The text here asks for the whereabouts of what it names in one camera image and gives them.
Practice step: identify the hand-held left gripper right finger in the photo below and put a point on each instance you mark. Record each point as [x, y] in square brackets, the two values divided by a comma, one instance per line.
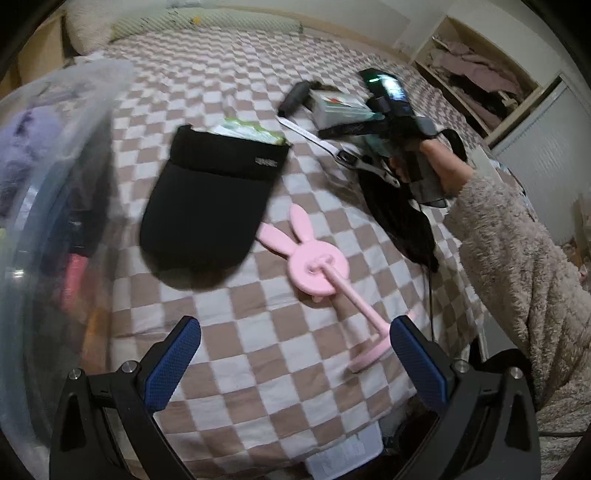
[418, 364]

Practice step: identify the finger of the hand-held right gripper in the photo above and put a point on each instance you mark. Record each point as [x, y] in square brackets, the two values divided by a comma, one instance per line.
[374, 148]
[351, 130]

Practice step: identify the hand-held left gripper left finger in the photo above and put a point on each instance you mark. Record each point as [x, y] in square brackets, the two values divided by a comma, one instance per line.
[171, 364]

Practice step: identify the clear lidded box red label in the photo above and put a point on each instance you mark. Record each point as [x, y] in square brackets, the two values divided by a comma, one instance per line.
[337, 108]

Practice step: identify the green patterned wipes pack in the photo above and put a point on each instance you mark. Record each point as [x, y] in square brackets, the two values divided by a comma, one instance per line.
[249, 131]

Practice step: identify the pink bunny stand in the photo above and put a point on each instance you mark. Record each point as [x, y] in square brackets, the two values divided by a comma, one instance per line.
[309, 263]

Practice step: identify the black fabric pouch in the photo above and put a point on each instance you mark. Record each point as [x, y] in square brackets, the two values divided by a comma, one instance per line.
[207, 207]

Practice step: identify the clear plastic storage bin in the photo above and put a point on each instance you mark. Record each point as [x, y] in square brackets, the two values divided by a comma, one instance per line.
[55, 194]

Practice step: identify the person's right forearm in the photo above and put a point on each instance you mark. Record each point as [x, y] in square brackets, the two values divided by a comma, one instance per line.
[508, 277]

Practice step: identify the person's right hand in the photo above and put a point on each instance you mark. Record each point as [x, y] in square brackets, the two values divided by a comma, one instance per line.
[445, 168]

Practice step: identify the brown hair claw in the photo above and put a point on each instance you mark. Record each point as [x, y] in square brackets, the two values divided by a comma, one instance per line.
[325, 86]

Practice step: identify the black cylindrical roller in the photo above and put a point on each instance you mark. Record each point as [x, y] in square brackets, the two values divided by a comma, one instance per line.
[295, 99]

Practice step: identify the dark clothes pile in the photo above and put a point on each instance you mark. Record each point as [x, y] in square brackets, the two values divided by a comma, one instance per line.
[480, 101]

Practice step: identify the pink clothes pile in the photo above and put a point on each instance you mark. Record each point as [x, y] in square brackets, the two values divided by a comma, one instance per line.
[475, 64]

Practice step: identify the checkered bed sheet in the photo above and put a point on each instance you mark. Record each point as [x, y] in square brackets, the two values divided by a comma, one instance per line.
[231, 69]

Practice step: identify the wooden wardrobe shelf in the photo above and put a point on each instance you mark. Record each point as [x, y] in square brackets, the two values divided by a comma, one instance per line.
[526, 60]

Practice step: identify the grey sliding wardrobe door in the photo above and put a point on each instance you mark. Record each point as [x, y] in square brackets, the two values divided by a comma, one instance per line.
[540, 157]

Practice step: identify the long green bolster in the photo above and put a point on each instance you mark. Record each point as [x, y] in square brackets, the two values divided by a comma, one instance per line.
[207, 23]

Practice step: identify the purple plush toy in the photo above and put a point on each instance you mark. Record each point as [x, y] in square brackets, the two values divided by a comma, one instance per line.
[23, 152]

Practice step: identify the fluffy white pillow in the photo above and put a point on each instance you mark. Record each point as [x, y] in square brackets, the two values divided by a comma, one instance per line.
[90, 27]

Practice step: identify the wooden side shelf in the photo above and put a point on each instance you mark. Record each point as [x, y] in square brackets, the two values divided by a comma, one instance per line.
[46, 41]

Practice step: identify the white wall socket panel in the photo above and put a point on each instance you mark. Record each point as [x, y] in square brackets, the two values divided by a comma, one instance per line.
[404, 45]

